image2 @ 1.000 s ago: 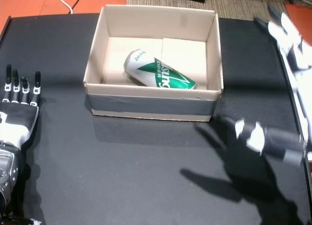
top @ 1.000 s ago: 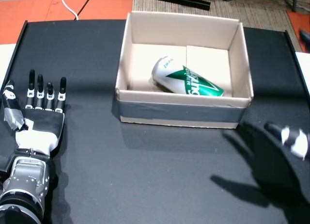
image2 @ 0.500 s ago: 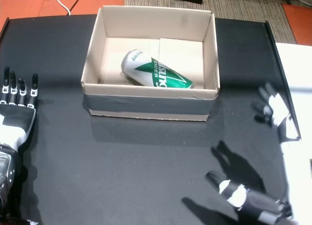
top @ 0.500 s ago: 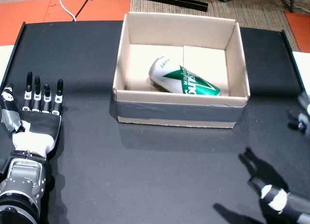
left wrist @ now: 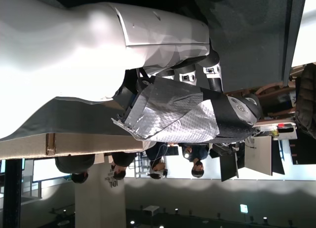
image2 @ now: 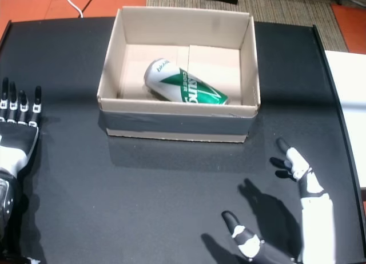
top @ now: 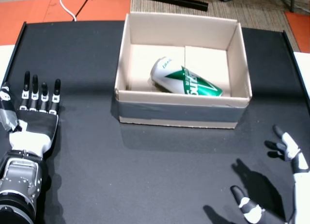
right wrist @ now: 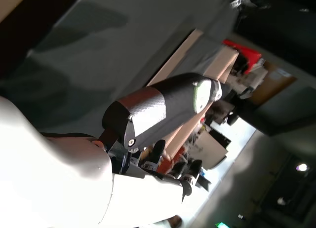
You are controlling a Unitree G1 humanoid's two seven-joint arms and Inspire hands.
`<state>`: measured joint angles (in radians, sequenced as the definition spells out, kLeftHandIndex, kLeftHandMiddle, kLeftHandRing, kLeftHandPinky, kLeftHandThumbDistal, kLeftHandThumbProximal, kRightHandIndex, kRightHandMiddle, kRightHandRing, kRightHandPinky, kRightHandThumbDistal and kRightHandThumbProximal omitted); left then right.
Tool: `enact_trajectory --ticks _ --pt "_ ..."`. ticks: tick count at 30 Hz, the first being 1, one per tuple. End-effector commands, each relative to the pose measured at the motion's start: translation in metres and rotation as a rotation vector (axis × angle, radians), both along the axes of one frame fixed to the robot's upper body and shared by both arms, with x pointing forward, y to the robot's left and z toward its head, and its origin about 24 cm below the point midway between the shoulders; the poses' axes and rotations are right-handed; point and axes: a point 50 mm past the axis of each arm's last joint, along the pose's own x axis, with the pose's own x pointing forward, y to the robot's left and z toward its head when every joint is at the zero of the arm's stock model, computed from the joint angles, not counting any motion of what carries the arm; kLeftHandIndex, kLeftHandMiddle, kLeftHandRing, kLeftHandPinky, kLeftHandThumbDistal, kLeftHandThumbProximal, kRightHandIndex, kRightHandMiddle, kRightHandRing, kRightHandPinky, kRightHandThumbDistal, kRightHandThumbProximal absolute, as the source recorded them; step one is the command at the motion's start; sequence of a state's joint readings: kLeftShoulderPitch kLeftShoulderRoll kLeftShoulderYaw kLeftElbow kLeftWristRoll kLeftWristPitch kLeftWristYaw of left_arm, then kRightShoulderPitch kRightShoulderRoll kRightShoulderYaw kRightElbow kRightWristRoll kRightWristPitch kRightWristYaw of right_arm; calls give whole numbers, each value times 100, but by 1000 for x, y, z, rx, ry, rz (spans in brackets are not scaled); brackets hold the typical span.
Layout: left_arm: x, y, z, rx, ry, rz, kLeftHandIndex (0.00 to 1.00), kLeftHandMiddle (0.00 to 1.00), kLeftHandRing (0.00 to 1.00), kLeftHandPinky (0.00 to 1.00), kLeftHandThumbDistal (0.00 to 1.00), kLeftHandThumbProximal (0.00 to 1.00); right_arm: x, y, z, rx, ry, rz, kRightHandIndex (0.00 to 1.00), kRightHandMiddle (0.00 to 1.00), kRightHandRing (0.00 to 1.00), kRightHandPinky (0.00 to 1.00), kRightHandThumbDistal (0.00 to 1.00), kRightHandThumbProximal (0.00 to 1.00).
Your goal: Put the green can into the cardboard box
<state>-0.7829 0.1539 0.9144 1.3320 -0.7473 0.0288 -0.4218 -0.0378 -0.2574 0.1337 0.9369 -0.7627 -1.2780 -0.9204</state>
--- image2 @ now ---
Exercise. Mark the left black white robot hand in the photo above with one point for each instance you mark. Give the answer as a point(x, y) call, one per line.
point(17, 141)

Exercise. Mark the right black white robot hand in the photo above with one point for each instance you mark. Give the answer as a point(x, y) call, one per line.
point(317, 229)

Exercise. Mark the green white soda can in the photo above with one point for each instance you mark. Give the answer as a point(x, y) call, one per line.
point(186, 84)

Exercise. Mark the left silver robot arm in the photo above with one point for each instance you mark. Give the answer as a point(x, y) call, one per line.
point(5, 201)

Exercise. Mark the cardboard box with grey tape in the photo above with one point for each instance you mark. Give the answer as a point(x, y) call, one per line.
point(177, 124)

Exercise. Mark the white board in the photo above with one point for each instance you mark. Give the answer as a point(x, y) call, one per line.
point(349, 104)

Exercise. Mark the orange floor mat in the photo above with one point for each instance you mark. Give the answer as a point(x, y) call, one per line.
point(353, 27)
point(34, 5)

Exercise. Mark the striped beige rug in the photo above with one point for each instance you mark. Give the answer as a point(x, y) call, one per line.
point(286, 12)

